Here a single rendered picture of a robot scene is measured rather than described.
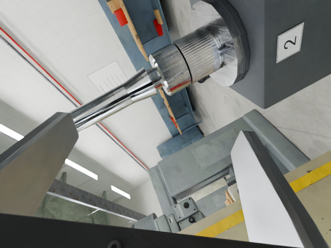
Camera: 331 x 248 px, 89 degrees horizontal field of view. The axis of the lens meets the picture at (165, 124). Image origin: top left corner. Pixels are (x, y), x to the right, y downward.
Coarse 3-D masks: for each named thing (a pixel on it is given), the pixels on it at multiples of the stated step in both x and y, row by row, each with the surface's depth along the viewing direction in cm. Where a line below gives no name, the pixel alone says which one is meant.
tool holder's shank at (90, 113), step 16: (128, 80) 17; (144, 80) 16; (160, 80) 17; (112, 96) 17; (128, 96) 17; (144, 96) 17; (80, 112) 17; (96, 112) 17; (112, 112) 17; (80, 128) 17
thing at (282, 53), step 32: (192, 0) 19; (224, 0) 14; (256, 0) 11; (288, 0) 11; (320, 0) 12; (224, 32) 14; (256, 32) 13; (288, 32) 13; (320, 32) 14; (224, 64) 17; (256, 64) 15; (288, 64) 15; (320, 64) 16; (256, 96) 17; (288, 96) 17
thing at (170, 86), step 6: (150, 54) 17; (156, 54) 16; (150, 60) 17; (156, 60) 16; (162, 60) 16; (156, 66) 16; (162, 66) 16; (162, 72) 16; (168, 72) 16; (162, 78) 16; (168, 78) 16; (168, 84) 16; (174, 84) 16; (168, 90) 17; (174, 90) 17
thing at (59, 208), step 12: (60, 180) 624; (48, 204) 598; (60, 204) 646; (72, 204) 701; (36, 216) 535; (48, 216) 573; (60, 216) 619; (72, 216) 673; (84, 216) 730; (96, 216) 806; (108, 216) 755
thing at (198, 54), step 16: (192, 32) 16; (208, 32) 16; (176, 48) 16; (192, 48) 16; (208, 48) 16; (176, 64) 16; (192, 64) 16; (208, 64) 16; (176, 80) 16; (192, 80) 17
